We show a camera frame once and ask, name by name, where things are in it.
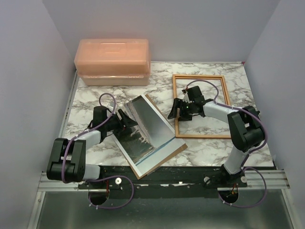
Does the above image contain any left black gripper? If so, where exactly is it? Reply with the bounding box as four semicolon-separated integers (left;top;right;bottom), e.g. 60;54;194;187
104;109;138;135

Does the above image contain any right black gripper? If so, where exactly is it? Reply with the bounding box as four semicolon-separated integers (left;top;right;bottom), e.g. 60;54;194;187
168;98;195;122

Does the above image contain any orange wooden picture frame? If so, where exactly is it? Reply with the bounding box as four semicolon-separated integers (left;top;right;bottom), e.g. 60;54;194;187
172;74;231;139

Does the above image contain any landscape photo print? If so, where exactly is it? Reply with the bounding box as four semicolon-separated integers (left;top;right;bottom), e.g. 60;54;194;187
113;94;187;179

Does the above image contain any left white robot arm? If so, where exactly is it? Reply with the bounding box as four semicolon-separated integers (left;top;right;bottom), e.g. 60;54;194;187
46;106;138;188

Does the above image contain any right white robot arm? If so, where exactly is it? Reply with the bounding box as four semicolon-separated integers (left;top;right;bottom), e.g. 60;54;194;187
168;98;267;187

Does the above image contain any brown cardboard backing board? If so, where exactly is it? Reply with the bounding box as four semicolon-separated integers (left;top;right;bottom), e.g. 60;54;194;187
131;95;188;179

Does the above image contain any orange translucent plastic storage box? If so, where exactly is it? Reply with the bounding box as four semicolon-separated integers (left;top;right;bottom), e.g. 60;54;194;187
74;39;151;86

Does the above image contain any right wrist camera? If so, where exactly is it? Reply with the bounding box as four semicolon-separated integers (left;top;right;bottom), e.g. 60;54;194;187
183;86;205;103

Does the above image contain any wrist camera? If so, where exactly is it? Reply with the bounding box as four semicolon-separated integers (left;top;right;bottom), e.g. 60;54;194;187
92;106;112;127
183;86;205;103

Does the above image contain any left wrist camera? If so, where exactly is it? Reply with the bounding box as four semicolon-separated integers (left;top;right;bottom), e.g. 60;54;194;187
92;106;112;127

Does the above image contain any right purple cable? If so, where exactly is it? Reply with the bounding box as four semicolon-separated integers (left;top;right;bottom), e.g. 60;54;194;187
182;79;267;208

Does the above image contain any aluminium extrusion frame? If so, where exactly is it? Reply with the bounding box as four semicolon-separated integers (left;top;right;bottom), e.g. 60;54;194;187
26;63;81;229

